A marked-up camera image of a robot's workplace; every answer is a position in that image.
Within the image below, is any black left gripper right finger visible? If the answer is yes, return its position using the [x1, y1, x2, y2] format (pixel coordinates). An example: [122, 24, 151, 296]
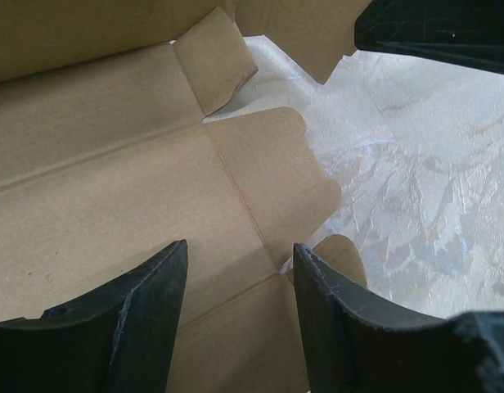
[293, 243, 504, 392]

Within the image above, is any brown cardboard paper box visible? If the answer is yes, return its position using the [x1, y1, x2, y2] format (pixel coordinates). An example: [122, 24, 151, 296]
[0, 1, 367, 392]

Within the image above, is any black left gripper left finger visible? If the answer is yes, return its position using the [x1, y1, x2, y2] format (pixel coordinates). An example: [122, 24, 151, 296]
[0, 240, 188, 392]

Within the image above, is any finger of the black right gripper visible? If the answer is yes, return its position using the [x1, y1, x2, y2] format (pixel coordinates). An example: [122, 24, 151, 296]
[354, 0, 504, 75]

